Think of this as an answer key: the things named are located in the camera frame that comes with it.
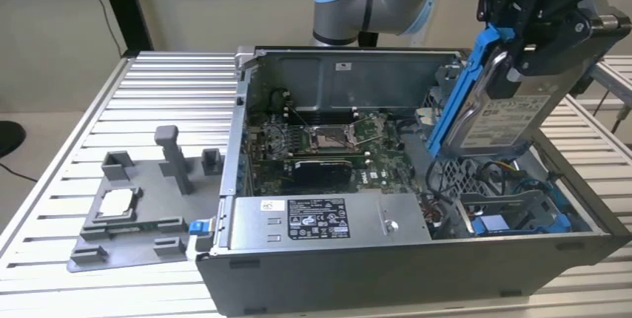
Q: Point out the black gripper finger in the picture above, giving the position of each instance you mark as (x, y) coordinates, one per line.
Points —
(557, 51)

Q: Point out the hard disk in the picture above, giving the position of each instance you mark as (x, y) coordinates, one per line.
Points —
(493, 122)

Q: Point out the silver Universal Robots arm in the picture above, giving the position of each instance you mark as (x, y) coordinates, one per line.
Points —
(341, 15)

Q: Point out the empty blue disk carrier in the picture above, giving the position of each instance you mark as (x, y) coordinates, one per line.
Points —
(489, 226)

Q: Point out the black box beyond table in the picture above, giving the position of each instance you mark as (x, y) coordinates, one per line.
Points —
(585, 87)

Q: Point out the metal slat side table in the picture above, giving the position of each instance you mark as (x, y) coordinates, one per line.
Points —
(617, 74)

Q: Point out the grey metal drive cage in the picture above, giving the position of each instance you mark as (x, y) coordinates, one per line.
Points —
(417, 159)

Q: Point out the green motherboard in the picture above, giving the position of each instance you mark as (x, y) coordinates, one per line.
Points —
(390, 155)

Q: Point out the black RAM slot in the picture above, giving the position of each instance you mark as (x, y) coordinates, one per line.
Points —
(321, 112)
(326, 154)

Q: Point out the CPU socket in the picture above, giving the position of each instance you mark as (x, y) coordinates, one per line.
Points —
(327, 138)

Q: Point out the grey power supply unit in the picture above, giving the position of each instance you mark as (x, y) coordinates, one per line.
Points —
(394, 207)

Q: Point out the thin metal locking lever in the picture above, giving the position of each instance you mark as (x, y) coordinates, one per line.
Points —
(298, 117)

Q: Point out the black graphics card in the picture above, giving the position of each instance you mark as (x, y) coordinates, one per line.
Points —
(321, 175)

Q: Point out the open black PC case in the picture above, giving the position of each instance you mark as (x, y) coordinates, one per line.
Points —
(345, 281)

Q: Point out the blue case latch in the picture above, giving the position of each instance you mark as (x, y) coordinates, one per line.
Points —
(196, 227)

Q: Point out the grey parts rack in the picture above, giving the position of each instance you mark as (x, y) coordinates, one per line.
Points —
(163, 210)

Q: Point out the silver CPU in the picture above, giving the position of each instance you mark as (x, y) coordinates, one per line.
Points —
(118, 204)

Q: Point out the black round chair base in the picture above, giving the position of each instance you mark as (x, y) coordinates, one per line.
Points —
(9, 137)

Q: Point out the black upright post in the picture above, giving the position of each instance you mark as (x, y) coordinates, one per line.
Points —
(126, 7)

